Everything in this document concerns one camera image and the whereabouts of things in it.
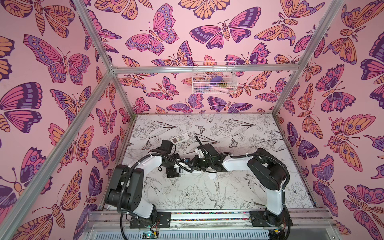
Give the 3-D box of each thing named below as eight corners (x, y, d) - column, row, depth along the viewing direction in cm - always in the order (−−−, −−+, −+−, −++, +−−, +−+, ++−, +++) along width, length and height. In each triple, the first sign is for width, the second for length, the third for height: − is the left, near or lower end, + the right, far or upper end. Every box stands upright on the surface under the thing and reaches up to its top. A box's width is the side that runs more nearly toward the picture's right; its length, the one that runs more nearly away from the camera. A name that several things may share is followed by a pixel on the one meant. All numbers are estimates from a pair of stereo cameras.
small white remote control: (172, 145, 105) (171, 144, 103) (169, 140, 107) (169, 138, 106) (189, 138, 108) (189, 137, 107) (186, 133, 111) (186, 132, 110)
